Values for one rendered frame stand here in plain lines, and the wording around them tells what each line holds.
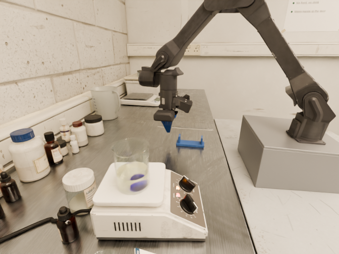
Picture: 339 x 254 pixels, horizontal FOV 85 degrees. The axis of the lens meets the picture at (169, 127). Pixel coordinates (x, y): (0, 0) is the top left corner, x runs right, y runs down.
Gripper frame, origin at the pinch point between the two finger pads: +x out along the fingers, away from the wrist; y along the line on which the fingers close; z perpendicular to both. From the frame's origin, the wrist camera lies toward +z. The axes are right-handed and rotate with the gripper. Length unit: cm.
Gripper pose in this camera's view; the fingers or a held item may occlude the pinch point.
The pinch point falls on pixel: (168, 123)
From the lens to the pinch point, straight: 66.1
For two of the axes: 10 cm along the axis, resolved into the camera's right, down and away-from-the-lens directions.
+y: 1.7, -3.7, 9.1
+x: 0.0, 9.3, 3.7
